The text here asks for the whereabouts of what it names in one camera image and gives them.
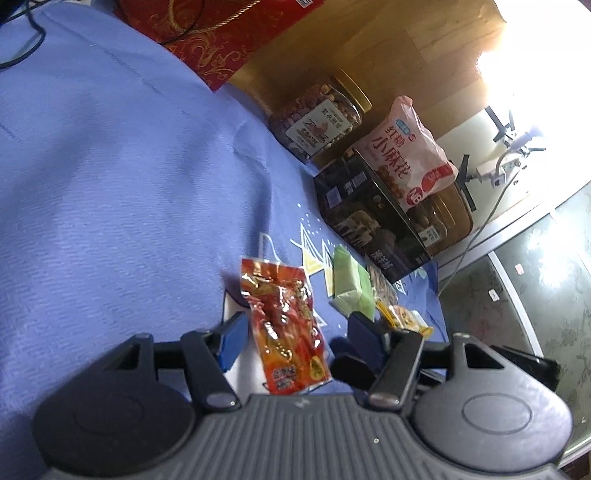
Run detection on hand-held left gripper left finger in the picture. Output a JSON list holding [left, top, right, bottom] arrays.
[[102, 311, 250, 414]]

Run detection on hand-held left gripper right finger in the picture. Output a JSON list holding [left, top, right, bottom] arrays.
[[331, 311, 507, 410]]

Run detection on yellow snack packet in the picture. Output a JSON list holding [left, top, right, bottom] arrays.
[[375, 300, 435, 337]]

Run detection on red orange snack packet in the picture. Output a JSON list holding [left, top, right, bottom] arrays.
[[240, 257, 334, 396]]

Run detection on brown patterned snack packet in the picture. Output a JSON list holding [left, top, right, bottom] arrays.
[[367, 265, 402, 308]]

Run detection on pale green snack packet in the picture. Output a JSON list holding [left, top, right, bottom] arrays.
[[329, 244, 376, 321]]

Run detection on black cardboard box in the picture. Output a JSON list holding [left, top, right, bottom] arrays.
[[313, 150, 439, 284]]

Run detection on frosted glass door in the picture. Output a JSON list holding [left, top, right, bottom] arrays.
[[438, 182, 591, 444]]

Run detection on square nut jar yellow lid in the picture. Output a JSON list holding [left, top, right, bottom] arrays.
[[409, 182, 474, 257]]

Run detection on long black tape strip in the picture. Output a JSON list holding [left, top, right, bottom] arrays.
[[461, 154, 476, 213]]

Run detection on pink snack bag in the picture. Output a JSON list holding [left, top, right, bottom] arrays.
[[353, 95, 459, 213]]

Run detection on blue printed bed sheet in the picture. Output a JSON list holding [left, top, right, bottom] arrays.
[[0, 0, 446, 416]]

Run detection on white power strip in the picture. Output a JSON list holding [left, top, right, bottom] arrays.
[[475, 157, 527, 185]]

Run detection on round nut jar gold lid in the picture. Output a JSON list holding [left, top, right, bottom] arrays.
[[269, 69, 374, 164]]

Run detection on crossed black tape strip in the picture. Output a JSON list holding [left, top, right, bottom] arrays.
[[485, 106, 516, 142]]

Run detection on wooden headboard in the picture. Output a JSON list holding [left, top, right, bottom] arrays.
[[225, 0, 518, 185]]

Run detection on red gold gift box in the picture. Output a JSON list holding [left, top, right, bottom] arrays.
[[113, 0, 324, 93]]

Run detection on white cable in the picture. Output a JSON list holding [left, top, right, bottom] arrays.
[[436, 152, 527, 296]]

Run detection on black cable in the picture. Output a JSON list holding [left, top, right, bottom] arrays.
[[0, 0, 47, 70]]

